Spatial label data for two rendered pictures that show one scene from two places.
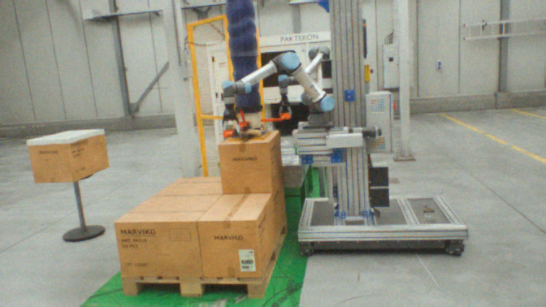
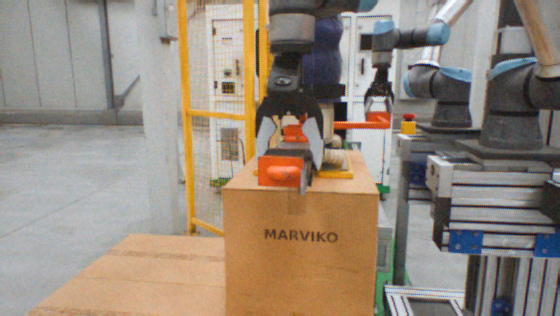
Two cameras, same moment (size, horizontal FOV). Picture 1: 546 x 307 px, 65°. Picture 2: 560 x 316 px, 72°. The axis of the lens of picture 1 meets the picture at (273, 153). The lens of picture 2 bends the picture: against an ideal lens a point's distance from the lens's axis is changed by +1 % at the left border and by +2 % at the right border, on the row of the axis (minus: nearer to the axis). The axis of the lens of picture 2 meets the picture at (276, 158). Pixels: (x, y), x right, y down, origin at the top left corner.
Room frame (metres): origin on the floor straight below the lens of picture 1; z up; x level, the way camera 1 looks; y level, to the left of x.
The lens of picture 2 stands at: (2.27, 0.33, 1.21)
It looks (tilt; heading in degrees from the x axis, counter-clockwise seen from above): 11 degrees down; 357
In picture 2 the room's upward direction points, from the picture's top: straight up
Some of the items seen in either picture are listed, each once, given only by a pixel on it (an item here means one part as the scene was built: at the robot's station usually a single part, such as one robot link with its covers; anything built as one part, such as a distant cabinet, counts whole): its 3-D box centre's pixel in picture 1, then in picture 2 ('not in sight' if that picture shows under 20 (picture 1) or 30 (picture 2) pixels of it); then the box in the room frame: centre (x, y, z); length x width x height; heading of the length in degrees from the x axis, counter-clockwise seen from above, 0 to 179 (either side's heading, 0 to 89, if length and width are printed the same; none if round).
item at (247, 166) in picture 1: (253, 160); (304, 222); (3.51, 0.17, 0.75); 0.60 x 0.40 x 0.40; 170
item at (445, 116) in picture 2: not in sight; (452, 113); (3.79, -0.45, 1.09); 0.15 x 0.15 x 0.10
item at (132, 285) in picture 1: (216, 250); not in sight; (3.27, 0.52, 0.07); 1.20 x 1.00 x 0.14; 170
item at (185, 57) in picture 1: (187, 63); (168, 13); (4.77, 0.87, 1.62); 0.20 x 0.05 x 0.30; 170
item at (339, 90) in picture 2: (249, 107); (307, 90); (3.51, 0.17, 1.19); 0.23 x 0.23 x 0.04
